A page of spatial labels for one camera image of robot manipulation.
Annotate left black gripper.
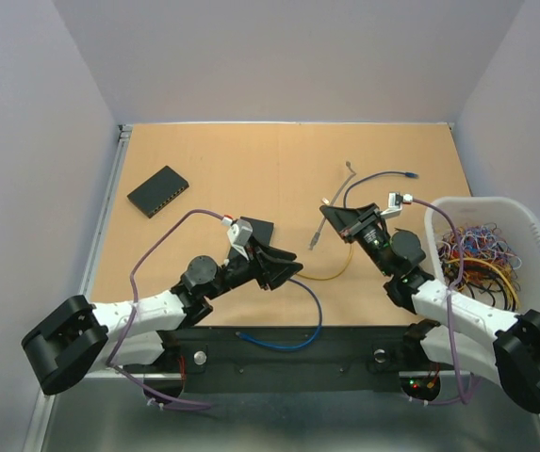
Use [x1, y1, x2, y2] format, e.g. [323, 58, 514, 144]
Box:
[204, 234, 302, 300]

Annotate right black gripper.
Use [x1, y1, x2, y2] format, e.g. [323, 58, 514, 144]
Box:
[320, 202, 393, 277]

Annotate yellow ethernet cable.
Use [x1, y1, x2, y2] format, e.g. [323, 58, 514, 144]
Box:
[297, 242, 355, 283]

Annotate black network switch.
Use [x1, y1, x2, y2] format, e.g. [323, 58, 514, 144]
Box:
[227, 217, 274, 260]
[127, 166, 189, 218]

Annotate grey ethernet cable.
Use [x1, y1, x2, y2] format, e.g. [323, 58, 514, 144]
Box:
[307, 160, 356, 250]

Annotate blue ethernet cable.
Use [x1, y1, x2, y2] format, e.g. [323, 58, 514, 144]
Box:
[343, 169, 420, 208]
[236, 277, 323, 352]

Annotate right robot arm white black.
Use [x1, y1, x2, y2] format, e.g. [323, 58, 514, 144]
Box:
[319, 204, 540, 413]

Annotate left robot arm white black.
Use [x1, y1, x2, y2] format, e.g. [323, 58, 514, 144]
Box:
[21, 238, 303, 396]

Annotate white plastic bin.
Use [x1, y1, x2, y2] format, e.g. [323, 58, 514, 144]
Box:
[423, 197, 540, 314]

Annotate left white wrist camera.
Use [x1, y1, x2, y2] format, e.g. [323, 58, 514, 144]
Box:
[227, 218, 253, 251]

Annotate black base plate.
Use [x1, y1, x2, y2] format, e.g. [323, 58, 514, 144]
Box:
[117, 321, 451, 400]

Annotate tangle of coloured cables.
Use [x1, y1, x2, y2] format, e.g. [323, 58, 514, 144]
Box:
[438, 221, 526, 312]

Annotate aluminium frame rail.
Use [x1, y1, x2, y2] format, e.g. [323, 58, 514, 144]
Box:
[77, 124, 134, 300]

